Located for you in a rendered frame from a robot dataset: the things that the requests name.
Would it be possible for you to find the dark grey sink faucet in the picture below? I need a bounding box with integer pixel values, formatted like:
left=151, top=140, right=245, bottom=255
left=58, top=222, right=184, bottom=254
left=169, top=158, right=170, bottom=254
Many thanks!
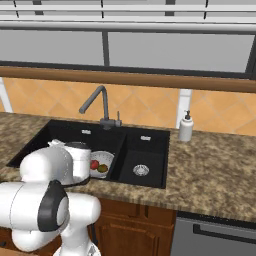
left=78, top=84, right=123, bottom=131

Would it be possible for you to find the black double sink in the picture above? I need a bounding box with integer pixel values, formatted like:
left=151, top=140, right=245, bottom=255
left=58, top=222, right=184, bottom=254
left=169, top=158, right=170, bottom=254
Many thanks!
left=6, top=119, right=171, bottom=190

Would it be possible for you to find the white colander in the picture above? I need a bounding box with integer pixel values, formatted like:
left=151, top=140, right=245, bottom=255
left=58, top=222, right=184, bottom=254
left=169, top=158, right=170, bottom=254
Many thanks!
left=88, top=150, right=116, bottom=180

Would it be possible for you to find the silver sink drain strainer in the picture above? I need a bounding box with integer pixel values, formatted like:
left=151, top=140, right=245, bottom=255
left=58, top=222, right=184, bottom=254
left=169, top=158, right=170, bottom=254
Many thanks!
left=132, top=163, right=151, bottom=177

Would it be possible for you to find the green yellow mango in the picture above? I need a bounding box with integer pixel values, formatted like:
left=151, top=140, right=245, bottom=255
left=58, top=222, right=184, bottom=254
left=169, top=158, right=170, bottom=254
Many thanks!
left=97, top=163, right=109, bottom=174

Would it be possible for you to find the brown wooden window sill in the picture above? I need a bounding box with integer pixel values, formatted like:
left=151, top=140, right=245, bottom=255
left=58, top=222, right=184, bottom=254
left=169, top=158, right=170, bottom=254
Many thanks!
left=0, top=65, right=256, bottom=94

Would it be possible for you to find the white soap dispenser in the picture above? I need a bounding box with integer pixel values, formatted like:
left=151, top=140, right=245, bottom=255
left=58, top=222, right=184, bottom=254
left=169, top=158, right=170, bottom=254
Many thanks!
left=178, top=109, right=195, bottom=143

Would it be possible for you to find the brown wooden cupboard panel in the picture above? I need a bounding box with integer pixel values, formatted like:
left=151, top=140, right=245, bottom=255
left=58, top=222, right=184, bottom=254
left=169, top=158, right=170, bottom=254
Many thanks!
left=97, top=197, right=178, bottom=231

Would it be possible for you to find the brown wooden cupboard door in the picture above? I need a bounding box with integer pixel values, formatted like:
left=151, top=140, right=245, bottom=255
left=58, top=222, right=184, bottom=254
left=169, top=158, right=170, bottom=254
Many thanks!
left=87, top=213, right=162, bottom=256

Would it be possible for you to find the grey dishwasher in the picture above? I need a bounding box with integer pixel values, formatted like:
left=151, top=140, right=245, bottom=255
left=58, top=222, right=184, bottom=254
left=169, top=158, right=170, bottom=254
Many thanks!
left=170, top=211, right=256, bottom=256

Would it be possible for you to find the white wall post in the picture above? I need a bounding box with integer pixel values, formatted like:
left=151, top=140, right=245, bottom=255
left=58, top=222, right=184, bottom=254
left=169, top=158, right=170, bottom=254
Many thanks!
left=0, top=77, right=14, bottom=114
left=175, top=88, right=194, bottom=130

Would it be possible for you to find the window with dark frame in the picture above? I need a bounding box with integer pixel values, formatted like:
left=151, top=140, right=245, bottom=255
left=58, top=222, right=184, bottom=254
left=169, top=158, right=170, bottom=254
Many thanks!
left=0, top=0, right=256, bottom=80

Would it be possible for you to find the black dishwasher handle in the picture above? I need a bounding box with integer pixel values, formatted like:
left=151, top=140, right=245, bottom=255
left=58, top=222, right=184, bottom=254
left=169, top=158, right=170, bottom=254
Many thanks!
left=192, top=223, right=256, bottom=245

